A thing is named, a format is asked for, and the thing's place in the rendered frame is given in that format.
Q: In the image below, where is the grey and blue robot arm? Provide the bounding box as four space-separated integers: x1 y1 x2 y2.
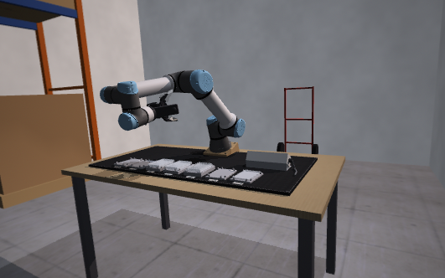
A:
100 69 246 153

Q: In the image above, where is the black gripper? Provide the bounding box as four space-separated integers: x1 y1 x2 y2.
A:
147 90 178 121

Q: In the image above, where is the white control panel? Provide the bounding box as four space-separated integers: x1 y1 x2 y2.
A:
246 151 298 176

